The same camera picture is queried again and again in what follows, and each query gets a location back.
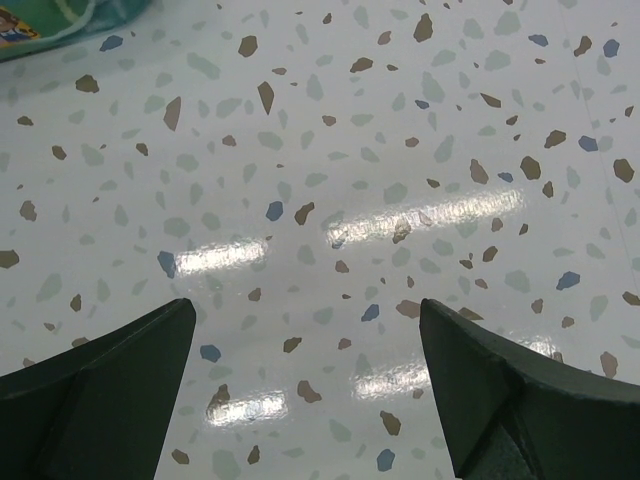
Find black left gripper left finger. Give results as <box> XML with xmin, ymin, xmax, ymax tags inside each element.
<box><xmin>1</xmin><ymin>298</ymin><xmax>196</xmax><ymax>479</ymax></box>

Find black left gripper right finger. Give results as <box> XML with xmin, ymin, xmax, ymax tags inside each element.
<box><xmin>419</xmin><ymin>299</ymin><xmax>639</xmax><ymax>479</ymax></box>

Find teal plastic laundry basket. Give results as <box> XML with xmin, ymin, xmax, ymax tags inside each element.
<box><xmin>1</xmin><ymin>0</ymin><xmax>150</xmax><ymax>61</ymax></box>

